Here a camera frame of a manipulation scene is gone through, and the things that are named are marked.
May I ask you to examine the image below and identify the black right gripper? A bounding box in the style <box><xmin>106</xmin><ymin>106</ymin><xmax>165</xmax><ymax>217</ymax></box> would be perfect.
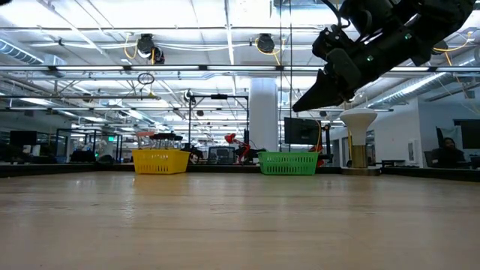
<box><xmin>292</xmin><ymin>25</ymin><xmax>380</xmax><ymax>113</ymax></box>

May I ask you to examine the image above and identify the black background monitor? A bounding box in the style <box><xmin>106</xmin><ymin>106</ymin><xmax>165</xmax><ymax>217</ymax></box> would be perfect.
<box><xmin>9</xmin><ymin>130</ymin><xmax>38</xmax><ymax>146</ymax></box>
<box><xmin>283</xmin><ymin>116</ymin><xmax>321</xmax><ymax>146</ymax></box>
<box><xmin>452</xmin><ymin>118</ymin><xmax>480</xmax><ymax>150</ymax></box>

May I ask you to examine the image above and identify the white dome wooden table lamp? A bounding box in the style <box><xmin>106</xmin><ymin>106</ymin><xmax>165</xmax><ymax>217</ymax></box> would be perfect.
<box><xmin>339</xmin><ymin>107</ymin><xmax>382</xmax><ymax>176</ymax></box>

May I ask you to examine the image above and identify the pink capped clear hourglass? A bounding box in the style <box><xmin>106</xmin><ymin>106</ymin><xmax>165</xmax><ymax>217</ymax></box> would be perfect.
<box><xmin>135</xmin><ymin>130</ymin><xmax>156</xmax><ymax>150</ymax></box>

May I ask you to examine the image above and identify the green plastic basket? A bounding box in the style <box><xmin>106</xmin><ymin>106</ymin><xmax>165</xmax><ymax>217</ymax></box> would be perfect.
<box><xmin>257</xmin><ymin>151</ymin><xmax>320</xmax><ymax>176</ymax></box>

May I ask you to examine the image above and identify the thin black hanging cable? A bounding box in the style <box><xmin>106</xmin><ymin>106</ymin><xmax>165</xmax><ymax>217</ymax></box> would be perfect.
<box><xmin>279</xmin><ymin>0</ymin><xmax>284</xmax><ymax>151</ymax></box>
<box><xmin>286</xmin><ymin>0</ymin><xmax>292</xmax><ymax>151</ymax></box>

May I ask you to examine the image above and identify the yellow plastic basket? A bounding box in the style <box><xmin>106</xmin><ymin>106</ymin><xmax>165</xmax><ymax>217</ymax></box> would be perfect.
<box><xmin>131</xmin><ymin>148</ymin><xmax>191</xmax><ymax>176</ymax></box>

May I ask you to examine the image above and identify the person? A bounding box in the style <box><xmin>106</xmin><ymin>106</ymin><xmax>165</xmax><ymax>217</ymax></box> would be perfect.
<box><xmin>430</xmin><ymin>136</ymin><xmax>469</xmax><ymax>169</ymax></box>

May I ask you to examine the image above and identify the red background robot part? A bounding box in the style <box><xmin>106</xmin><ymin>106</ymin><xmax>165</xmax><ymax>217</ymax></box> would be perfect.
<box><xmin>223</xmin><ymin>132</ymin><xmax>252</xmax><ymax>164</ymax></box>

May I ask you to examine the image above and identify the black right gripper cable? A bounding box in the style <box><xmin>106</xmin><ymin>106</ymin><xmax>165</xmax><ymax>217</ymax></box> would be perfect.
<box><xmin>321</xmin><ymin>0</ymin><xmax>353</xmax><ymax>30</ymax></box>

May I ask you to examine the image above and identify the black background rig frame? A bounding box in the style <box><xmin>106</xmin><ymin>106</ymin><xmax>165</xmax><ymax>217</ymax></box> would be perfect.
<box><xmin>186</xmin><ymin>93</ymin><xmax>251</xmax><ymax>152</ymax></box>

